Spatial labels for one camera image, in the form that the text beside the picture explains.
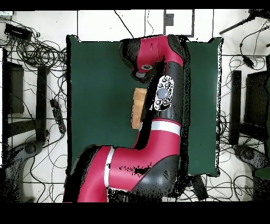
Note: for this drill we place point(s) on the tan terry towel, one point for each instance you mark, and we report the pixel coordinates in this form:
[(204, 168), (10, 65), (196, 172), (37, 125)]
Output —
[(138, 105)]

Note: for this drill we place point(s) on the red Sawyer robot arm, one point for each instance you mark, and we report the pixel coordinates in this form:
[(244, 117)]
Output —
[(160, 143)]

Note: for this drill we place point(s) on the black flat power strip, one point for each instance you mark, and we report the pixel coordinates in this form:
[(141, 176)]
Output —
[(200, 187)]

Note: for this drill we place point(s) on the dark green table cloth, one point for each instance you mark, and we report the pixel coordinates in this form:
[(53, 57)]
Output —
[(95, 95)]

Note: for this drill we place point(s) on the grey stand base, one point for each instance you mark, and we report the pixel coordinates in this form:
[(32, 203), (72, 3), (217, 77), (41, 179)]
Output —
[(29, 149), (246, 154)]

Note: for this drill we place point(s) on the black power adapter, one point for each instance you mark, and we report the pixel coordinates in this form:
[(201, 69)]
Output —
[(248, 61)]

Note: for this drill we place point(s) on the black tripod leg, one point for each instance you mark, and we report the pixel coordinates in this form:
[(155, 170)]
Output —
[(236, 25)]

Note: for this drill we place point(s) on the black electronics box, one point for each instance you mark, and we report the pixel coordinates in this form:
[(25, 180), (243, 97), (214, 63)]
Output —
[(18, 31)]

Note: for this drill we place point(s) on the grey square floor frame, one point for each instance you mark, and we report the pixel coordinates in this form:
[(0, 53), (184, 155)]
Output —
[(164, 25)]

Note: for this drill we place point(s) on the black stand frame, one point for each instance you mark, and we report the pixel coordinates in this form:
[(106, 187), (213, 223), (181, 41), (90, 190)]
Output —
[(235, 105), (41, 101)]

